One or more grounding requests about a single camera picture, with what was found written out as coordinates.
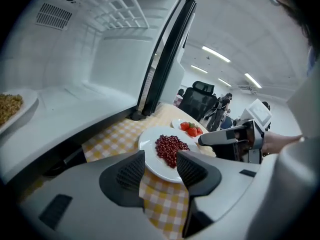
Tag person's right forearm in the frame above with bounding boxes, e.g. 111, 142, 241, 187
262, 131, 305, 155

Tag black mini fridge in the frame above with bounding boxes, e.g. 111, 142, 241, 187
0, 0, 198, 185

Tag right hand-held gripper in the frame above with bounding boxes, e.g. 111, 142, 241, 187
197, 98, 273, 165

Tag red checkered tablecloth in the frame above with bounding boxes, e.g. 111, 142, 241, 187
173, 93, 185, 109

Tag black office chair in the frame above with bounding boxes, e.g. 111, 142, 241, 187
177, 80, 218, 124

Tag round table with checkered cloth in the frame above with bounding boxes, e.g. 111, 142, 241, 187
23, 102, 217, 240

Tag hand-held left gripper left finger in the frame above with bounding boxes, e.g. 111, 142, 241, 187
14, 149, 176, 240

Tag person's blue clothing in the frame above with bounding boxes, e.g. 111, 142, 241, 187
306, 46, 317, 77

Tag pile of dark red beans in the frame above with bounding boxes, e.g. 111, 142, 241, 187
154, 134, 191, 169

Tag small white plate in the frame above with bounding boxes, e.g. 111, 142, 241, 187
137, 125, 201, 184
171, 118, 208, 141

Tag large white plate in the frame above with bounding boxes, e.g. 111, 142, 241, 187
0, 88, 40, 135

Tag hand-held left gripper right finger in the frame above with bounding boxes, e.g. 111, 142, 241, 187
176, 150, 262, 239

